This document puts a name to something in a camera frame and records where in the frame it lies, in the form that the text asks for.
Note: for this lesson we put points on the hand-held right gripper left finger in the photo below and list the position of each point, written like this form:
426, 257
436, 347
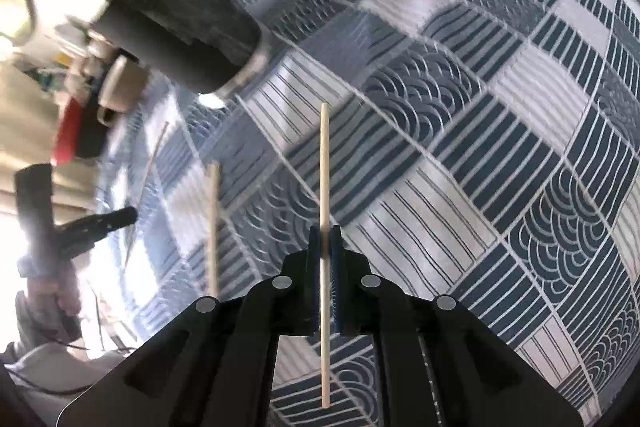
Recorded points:
314, 262

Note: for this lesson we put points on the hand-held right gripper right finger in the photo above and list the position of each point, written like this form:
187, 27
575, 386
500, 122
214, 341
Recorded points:
336, 262

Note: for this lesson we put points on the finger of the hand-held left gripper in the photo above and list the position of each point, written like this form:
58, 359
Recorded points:
34, 192
100, 223

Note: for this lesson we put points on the pale wooden chopstick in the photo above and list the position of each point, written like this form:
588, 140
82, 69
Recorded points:
213, 227
325, 167

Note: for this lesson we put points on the black cylindrical utensil holder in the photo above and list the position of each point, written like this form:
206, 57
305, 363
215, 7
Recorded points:
175, 17

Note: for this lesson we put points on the person's left hand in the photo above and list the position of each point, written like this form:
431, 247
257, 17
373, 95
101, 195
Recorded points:
50, 297

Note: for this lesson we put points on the red bowl with steel lining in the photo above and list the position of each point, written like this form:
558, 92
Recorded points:
67, 137

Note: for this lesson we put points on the beige ceramic mug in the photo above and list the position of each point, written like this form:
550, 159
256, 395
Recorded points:
120, 82

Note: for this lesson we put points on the blue patterned tablecloth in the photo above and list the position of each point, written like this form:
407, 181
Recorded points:
450, 107

